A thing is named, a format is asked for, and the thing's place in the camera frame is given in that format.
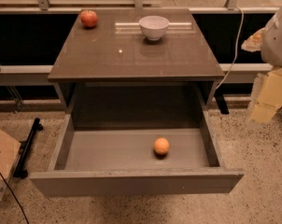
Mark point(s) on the cardboard box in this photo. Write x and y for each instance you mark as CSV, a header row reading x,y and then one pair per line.
x,y
9,150

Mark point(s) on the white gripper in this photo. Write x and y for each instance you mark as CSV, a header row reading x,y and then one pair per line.
x,y
277,42

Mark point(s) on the open grey drawer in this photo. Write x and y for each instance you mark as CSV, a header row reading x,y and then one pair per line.
x,y
123,162

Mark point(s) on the red apple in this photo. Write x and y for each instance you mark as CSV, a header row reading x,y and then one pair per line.
x,y
88,18

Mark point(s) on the grey cabinet with counter top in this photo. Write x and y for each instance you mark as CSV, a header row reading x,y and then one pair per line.
x,y
112,77

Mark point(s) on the orange fruit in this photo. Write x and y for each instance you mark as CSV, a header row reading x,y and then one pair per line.
x,y
161,146

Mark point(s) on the white bowl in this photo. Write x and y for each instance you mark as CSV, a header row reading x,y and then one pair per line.
x,y
153,27

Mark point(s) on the black metal bar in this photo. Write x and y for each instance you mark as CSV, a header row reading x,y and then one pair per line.
x,y
20,172

